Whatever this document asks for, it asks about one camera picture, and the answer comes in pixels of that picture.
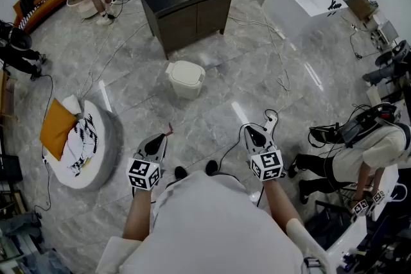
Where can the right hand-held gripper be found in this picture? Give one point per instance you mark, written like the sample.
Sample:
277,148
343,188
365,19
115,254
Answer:
266,163

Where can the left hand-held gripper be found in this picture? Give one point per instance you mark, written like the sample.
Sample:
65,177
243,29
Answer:
141,170

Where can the cream lidded trash bin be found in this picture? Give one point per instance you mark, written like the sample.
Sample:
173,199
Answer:
186,78

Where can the person's right forearm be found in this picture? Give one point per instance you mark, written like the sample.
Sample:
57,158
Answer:
282,205

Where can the person's left forearm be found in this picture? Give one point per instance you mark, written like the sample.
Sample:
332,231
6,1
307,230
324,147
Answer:
138,215

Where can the white power strip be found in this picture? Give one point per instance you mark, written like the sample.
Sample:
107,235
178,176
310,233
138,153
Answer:
271,120
279,33

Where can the person's left black shoe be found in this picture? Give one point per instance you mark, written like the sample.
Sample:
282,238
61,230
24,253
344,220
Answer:
180,172

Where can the person's black shoe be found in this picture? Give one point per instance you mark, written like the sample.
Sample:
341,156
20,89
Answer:
180,172
211,167

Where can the person's right black shoe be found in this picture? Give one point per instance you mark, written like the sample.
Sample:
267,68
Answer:
211,167

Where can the black white patterned cloth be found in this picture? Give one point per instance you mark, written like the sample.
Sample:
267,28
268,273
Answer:
84,141

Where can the white cushion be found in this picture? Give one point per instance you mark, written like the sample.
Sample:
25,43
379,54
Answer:
72,104

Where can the orange cushion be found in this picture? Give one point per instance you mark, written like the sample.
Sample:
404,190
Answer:
57,130

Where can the operator in white shirt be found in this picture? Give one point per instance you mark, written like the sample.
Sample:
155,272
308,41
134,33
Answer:
208,227

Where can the dark wooden vanity cabinet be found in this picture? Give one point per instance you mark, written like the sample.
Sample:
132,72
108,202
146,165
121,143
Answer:
186,22

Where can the round cream chair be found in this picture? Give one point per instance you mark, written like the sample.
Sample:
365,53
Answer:
85,8

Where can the black bathtub faucet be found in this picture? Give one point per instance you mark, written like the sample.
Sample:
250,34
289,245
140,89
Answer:
332,0

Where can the cardboard box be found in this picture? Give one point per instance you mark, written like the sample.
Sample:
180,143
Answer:
361,8

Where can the orange sofa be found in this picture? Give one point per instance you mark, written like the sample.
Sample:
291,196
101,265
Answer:
38,6

